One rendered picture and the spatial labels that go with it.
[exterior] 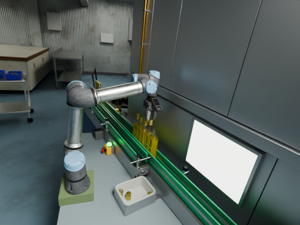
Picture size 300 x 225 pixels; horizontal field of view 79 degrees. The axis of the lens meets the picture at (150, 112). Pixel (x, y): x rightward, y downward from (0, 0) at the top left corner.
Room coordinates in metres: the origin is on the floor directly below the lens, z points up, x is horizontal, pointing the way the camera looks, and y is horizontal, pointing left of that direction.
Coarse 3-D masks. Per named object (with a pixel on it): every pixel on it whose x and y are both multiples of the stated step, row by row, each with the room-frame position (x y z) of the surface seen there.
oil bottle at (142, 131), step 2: (142, 128) 1.25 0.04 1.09; (146, 128) 1.25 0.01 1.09; (140, 130) 1.25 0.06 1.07; (142, 130) 1.23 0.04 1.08; (144, 130) 1.23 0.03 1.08; (146, 130) 1.23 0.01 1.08; (140, 132) 1.25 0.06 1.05; (142, 132) 1.22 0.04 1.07; (144, 132) 1.22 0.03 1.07; (140, 134) 1.25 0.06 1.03; (142, 134) 1.22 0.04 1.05; (144, 134) 1.22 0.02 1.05; (140, 136) 1.25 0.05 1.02; (142, 136) 1.22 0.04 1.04; (140, 138) 1.24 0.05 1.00; (142, 138) 1.22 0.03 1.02; (140, 140) 1.24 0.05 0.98; (142, 140) 1.22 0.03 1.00; (140, 142) 1.24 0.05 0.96; (142, 142) 1.22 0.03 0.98; (142, 144) 1.22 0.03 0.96
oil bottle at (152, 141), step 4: (152, 136) 1.14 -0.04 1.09; (156, 136) 1.15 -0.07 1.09; (148, 140) 1.16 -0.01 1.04; (152, 140) 1.13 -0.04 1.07; (156, 140) 1.14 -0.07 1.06; (148, 144) 1.15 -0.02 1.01; (152, 144) 1.13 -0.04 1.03; (156, 144) 1.15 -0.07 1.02; (148, 148) 1.15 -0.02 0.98; (152, 148) 1.13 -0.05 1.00; (156, 148) 1.15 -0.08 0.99; (152, 152) 1.13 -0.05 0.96
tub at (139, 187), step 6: (132, 180) 0.96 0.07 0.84; (138, 180) 0.98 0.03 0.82; (144, 180) 0.98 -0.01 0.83; (120, 186) 0.90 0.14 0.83; (126, 186) 0.93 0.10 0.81; (132, 186) 0.95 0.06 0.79; (138, 186) 0.98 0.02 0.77; (144, 186) 0.97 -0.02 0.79; (150, 186) 0.92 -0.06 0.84; (132, 192) 0.92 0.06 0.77; (138, 192) 0.92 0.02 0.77; (144, 192) 0.93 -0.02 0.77; (132, 198) 0.87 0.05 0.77; (138, 198) 0.88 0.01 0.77; (144, 198) 0.82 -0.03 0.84; (126, 204) 0.76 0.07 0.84
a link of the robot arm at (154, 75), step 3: (150, 72) 1.20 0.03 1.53; (153, 72) 1.19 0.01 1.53; (156, 72) 1.20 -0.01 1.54; (150, 75) 1.19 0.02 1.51; (153, 75) 1.19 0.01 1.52; (156, 75) 1.19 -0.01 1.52; (159, 75) 1.22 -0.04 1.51; (150, 78) 1.18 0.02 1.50; (153, 78) 1.19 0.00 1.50; (156, 78) 1.19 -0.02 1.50; (159, 78) 1.22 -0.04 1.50; (156, 81) 1.19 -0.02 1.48
